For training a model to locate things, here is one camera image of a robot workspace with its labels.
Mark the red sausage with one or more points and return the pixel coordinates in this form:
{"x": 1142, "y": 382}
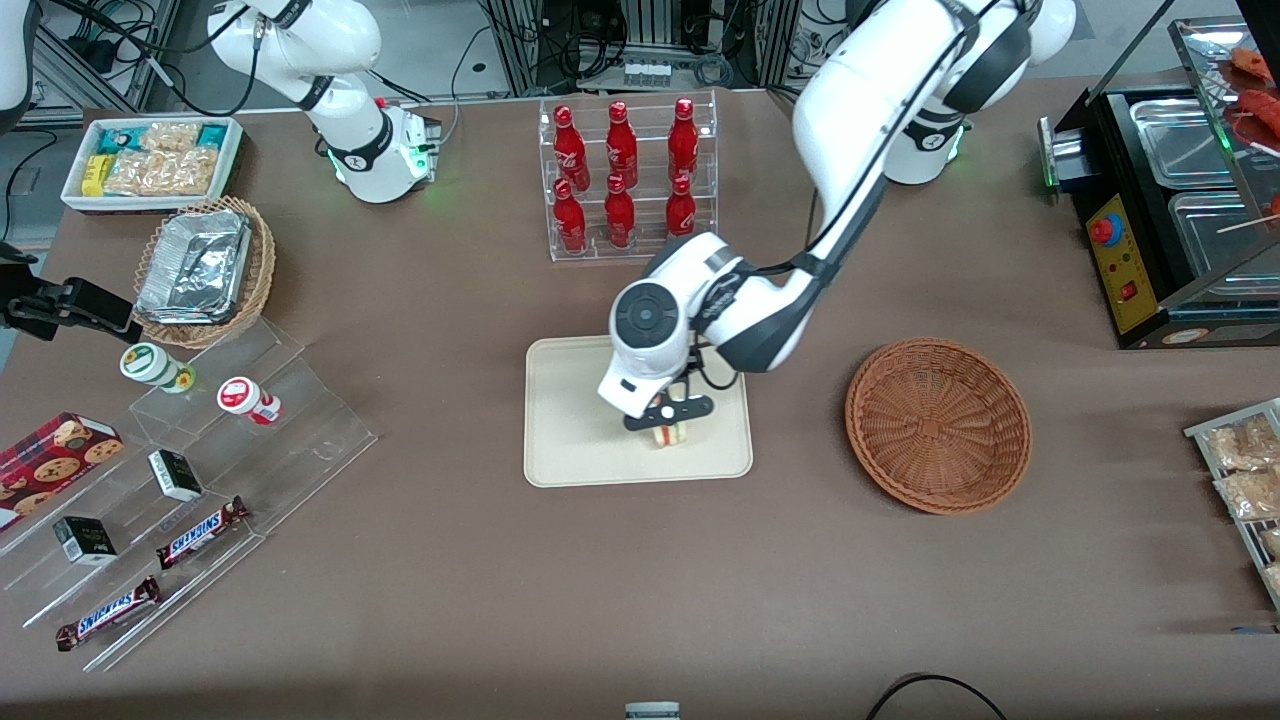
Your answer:
{"x": 1262, "y": 105}

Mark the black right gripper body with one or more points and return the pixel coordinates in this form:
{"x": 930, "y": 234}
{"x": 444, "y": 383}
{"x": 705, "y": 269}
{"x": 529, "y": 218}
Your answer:
{"x": 52, "y": 305}

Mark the clear acrylic bottle rack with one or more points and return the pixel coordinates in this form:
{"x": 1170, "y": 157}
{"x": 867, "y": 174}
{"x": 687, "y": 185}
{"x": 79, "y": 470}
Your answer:
{"x": 640, "y": 250}

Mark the light wicker basket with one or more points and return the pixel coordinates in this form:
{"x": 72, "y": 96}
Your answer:
{"x": 260, "y": 270}

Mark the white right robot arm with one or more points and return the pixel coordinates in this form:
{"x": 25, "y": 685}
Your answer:
{"x": 350, "y": 120}

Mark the green lidded sunflower cup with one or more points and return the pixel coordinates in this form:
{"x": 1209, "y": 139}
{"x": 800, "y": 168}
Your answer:
{"x": 150, "y": 365}

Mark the beige plastic tray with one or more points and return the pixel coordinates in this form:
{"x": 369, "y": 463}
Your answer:
{"x": 570, "y": 420}

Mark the yellow snack packet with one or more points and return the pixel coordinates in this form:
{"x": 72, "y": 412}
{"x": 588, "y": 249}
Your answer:
{"x": 95, "y": 175}

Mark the silver foil wrapped packet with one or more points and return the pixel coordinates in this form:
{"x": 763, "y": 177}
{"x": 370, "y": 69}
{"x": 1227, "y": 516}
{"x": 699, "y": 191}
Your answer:
{"x": 195, "y": 265}
{"x": 160, "y": 314}

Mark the Snickers chocolate bar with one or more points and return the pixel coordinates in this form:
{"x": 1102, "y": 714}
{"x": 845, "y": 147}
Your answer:
{"x": 108, "y": 614}
{"x": 200, "y": 535}

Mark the red lidded yogurt cup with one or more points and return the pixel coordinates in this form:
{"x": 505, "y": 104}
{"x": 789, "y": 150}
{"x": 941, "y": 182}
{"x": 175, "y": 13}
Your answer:
{"x": 240, "y": 395}

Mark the black food warmer machine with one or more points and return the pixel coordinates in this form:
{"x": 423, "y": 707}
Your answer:
{"x": 1150, "y": 300}

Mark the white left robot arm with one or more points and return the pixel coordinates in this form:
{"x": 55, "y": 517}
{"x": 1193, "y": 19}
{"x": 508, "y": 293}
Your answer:
{"x": 870, "y": 90}

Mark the red emergency stop button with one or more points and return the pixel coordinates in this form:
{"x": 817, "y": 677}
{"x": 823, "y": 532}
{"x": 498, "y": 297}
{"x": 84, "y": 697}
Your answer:
{"x": 1105, "y": 230}

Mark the teal snack packet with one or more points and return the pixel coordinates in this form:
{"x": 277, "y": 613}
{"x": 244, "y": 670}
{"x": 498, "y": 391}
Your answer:
{"x": 125, "y": 138}

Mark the small black carton box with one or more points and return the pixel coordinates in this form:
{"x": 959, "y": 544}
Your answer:
{"x": 175, "y": 475}
{"x": 85, "y": 540}

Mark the clear fried snack bag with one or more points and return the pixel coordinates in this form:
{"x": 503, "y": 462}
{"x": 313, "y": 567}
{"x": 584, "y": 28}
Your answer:
{"x": 1250, "y": 495}
{"x": 1245, "y": 445}

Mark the white plastic snack bin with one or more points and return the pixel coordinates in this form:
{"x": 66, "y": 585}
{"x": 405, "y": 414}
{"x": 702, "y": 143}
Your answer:
{"x": 75, "y": 195}

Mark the clear rice cracker bag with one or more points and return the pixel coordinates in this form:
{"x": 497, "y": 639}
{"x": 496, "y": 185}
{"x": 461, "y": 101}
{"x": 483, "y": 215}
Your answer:
{"x": 165, "y": 172}

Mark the white power strip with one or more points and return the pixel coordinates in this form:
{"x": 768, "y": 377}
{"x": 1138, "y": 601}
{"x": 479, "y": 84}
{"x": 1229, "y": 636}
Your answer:
{"x": 646, "y": 72}

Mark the red cola bottle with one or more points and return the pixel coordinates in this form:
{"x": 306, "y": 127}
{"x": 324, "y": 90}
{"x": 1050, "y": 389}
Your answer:
{"x": 570, "y": 220}
{"x": 683, "y": 140}
{"x": 570, "y": 145}
{"x": 619, "y": 215}
{"x": 681, "y": 210}
{"x": 621, "y": 145}

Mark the steel food pan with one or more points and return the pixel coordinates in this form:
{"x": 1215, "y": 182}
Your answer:
{"x": 1180, "y": 140}
{"x": 1220, "y": 245}

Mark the aluminium frame rack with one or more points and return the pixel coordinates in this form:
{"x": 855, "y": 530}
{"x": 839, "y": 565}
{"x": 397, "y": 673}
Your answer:
{"x": 520, "y": 45}

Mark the clear acrylic stepped shelf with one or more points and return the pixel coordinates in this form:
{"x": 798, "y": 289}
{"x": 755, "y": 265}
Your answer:
{"x": 290, "y": 440}

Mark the red plaid cookie box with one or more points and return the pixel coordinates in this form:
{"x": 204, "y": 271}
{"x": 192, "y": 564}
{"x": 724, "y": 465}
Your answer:
{"x": 50, "y": 465}

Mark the sandwich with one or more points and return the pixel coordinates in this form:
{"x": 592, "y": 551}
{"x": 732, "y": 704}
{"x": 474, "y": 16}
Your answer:
{"x": 668, "y": 436}

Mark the brown wicker basket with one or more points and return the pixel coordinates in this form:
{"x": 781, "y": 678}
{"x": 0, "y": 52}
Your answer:
{"x": 935, "y": 425}

